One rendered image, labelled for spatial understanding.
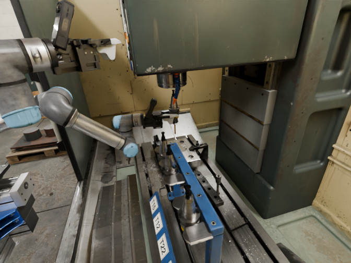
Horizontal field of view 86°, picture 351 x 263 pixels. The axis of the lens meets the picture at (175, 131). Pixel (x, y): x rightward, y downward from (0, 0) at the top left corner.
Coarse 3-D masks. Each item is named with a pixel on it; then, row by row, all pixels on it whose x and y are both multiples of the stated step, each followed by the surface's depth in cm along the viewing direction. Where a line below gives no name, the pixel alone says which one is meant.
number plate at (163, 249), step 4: (164, 236) 77; (160, 240) 78; (164, 240) 76; (160, 244) 77; (164, 244) 75; (160, 248) 76; (164, 248) 74; (168, 248) 73; (160, 252) 75; (164, 252) 73; (168, 252) 72; (160, 256) 74; (164, 256) 72
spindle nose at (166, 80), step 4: (184, 72) 95; (160, 76) 94; (164, 76) 92; (168, 76) 92; (172, 76) 92; (180, 76) 93; (184, 76) 95; (160, 80) 95; (164, 80) 93; (168, 80) 93; (172, 80) 93; (180, 80) 94; (184, 80) 96; (160, 84) 96; (164, 84) 94; (168, 84) 94; (172, 84) 93; (184, 84) 97; (168, 88) 95; (172, 88) 95
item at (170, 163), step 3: (171, 153) 70; (168, 156) 69; (171, 156) 70; (168, 159) 70; (171, 159) 70; (165, 162) 72; (168, 162) 70; (171, 162) 70; (174, 162) 72; (165, 165) 72; (168, 165) 71; (171, 165) 71; (174, 165) 72; (165, 168) 72; (168, 168) 71; (171, 168) 71; (174, 168) 72; (168, 171) 72; (171, 171) 72
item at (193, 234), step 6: (204, 222) 53; (186, 228) 51; (192, 228) 51; (198, 228) 51; (204, 228) 51; (186, 234) 50; (192, 234) 50; (198, 234) 50; (204, 234) 49; (210, 234) 49; (186, 240) 48; (192, 240) 48; (198, 240) 48; (204, 240) 48
